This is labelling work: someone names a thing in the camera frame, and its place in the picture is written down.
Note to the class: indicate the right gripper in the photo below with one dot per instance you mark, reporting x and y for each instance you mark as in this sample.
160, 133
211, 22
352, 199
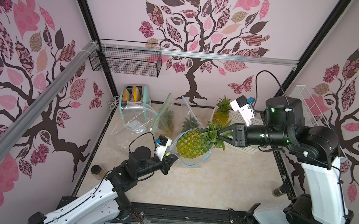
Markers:
242, 135

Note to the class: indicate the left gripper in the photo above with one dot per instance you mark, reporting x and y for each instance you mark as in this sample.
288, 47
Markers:
167, 161

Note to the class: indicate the blue-zip bag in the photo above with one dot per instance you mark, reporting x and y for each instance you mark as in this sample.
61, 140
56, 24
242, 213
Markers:
192, 147

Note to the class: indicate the zip-top bag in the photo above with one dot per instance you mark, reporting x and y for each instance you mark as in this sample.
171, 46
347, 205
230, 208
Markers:
135, 119

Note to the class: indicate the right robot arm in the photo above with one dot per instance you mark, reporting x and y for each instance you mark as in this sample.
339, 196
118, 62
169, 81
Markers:
324, 203

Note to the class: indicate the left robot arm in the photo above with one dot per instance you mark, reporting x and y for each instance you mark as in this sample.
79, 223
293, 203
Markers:
107, 201

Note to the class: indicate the back green-zip bag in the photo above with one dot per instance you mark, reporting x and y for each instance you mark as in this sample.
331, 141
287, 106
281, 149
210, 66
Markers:
167, 105

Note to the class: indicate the back right zip bag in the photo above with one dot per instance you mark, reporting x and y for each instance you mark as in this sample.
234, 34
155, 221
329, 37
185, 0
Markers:
188, 112

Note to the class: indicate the white plastic basket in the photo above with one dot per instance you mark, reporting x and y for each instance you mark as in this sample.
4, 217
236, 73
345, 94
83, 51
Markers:
254, 133

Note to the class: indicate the mint green toaster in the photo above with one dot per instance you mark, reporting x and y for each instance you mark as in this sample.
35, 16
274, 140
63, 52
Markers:
134, 93

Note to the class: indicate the brown spice jar left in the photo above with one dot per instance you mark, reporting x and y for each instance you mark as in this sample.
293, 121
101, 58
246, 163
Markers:
98, 172

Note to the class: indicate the brown spice jar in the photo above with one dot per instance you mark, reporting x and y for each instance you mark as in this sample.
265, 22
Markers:
98, 172
281, 190

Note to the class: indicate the brown spice jar right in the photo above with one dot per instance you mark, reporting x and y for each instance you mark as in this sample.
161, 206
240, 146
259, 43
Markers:
281, 190

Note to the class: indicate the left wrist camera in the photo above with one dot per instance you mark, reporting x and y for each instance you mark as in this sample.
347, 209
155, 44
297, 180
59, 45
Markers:
162, 144

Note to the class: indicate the white wire wall shelf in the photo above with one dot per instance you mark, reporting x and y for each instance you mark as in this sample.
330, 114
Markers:
308, 106

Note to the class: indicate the black wire wall basket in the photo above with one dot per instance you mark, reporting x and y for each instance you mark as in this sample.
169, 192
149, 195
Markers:
127, 57

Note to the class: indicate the aluminium rail back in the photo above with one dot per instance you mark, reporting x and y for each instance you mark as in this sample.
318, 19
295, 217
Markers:
204, 55

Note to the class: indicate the aluminium rail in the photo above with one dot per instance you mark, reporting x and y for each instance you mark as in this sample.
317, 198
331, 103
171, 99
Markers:
26, 120
204, 55

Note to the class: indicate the aluminium rail left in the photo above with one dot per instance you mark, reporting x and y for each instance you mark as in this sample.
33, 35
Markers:
26, 120

